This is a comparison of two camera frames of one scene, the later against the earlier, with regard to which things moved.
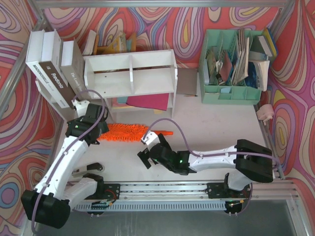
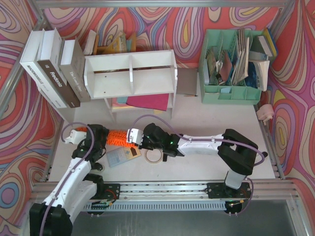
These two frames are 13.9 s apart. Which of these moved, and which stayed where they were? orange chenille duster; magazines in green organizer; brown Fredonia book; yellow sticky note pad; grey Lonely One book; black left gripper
Moved: orange chenille duster; black left gripper
Stayed: magazines in green organizer; yellow sticky note pad; brown Fredonia book; grey Lonely One book
